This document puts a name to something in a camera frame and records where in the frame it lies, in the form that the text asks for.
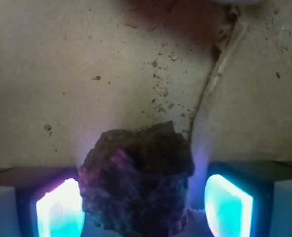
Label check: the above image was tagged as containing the brown rough rock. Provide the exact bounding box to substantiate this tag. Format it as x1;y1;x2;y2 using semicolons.
79;121;195;237

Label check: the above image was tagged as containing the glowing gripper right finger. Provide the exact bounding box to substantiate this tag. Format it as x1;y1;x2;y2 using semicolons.
204;161;292;237

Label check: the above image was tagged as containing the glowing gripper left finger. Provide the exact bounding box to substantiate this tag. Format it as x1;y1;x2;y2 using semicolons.
0;167;85;237

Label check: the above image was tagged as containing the brown paper bag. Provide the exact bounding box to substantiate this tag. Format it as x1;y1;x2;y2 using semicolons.
0;0;292;168

